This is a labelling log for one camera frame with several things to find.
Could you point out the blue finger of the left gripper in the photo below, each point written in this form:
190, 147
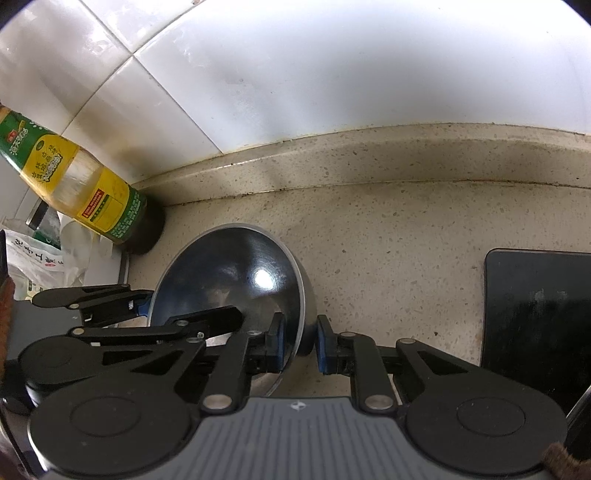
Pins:
202, 325
79, 297

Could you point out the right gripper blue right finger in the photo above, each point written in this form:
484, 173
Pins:
368, 366

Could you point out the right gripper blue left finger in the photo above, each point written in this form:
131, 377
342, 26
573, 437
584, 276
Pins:
246, 354

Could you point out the stainless steel bowl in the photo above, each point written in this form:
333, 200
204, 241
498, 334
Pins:
248, 268

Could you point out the white two-tier condiment rack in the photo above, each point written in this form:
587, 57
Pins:
124, 268

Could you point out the plastic bag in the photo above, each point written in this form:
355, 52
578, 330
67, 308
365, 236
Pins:
35, 266

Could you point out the green yellow label oil bottle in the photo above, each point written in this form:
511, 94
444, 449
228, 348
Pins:
69, 178

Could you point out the black gas stove top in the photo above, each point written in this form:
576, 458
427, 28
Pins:
537, 321

